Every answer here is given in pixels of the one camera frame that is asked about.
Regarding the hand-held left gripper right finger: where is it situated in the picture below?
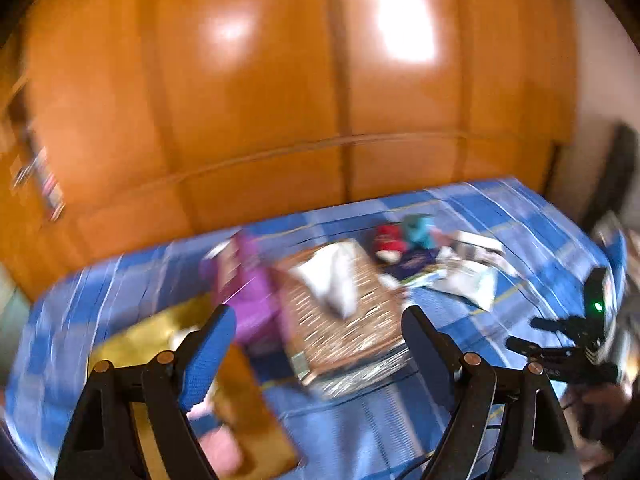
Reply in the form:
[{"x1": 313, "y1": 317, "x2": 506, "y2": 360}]
[{"x1": 401, "y1": 305, "x2": 585, "y2": 480}]

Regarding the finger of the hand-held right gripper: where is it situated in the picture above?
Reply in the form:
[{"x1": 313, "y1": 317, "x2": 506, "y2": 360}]
[
  {"x1": 505, "y1": 336, "x2": 577, "y2": 362},
  {"x1": 530, "y1": 315, "x2": 586, "y2": 335}
]

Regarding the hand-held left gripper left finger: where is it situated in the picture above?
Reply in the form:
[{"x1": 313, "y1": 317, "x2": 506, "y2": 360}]
[{"x1": 54, "y1": 304, "x2": 237, "y2": 480}]

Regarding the pink soft item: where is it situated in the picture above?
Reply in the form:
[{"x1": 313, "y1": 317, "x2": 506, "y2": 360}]
[{"x1": 199, "y1": 427, "x2": 247, "y2": 477}]

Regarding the red soft item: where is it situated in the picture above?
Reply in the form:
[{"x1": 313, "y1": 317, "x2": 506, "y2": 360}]
[{"x1": 374, "y1": 223, "x2": 407, "y2": 262}]

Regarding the teal soft item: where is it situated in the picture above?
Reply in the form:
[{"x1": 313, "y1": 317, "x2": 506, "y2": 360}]
[{"x1": 402, "y1": 213, "x2": 442, "y2": 251}]

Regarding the white crumpled cloth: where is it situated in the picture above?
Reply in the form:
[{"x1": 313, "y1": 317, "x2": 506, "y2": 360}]
[{"x1": 436, "y1": 262, "x2": 497, "y2": 312}]

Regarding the purple garment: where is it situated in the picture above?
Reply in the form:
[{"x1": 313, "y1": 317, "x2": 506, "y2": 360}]
[{"x1": 200, "y1": 230, "x2": 287, "y2": 352}]

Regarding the wicker basket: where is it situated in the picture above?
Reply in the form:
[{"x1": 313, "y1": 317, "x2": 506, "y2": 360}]
[{"x1": 275, "y1": 239, "x2": 409, "y2": 401}]

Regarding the dark navy garment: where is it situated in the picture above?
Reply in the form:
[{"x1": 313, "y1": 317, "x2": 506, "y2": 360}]
[{"x1": 381, "y1": 251, "x2": 442, "y2": 282}]

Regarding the white magazine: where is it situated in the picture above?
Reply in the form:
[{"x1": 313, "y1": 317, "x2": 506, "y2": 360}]
[{"x1": 451, "y1": 230, "x2": 507, "y2": 262}]

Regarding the blue plaid bed sheet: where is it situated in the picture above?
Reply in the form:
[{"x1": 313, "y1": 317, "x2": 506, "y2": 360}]
[{"x1": 10, "y1": 176, "x2": 628, "y2": 480}]

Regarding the orange wooden wardrobe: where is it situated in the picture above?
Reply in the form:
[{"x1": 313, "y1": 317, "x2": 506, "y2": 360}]
[{"x1": 0, "y1": 0, "x2": 581, "y2": 301}]

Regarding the dark object by wall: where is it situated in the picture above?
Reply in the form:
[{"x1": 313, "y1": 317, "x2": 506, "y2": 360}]
[{"x1": 584, "y1": 122, "x2": 640, "y2": 233}]

